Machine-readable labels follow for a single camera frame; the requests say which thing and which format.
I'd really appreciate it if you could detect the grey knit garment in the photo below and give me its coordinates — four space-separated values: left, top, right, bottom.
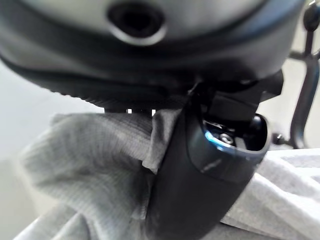
12 108 320 240

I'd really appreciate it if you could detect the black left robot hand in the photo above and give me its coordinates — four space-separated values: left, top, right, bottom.
0 0 305 240

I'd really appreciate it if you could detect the black metal clothes rack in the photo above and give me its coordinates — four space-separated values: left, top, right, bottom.
272 0 320 150

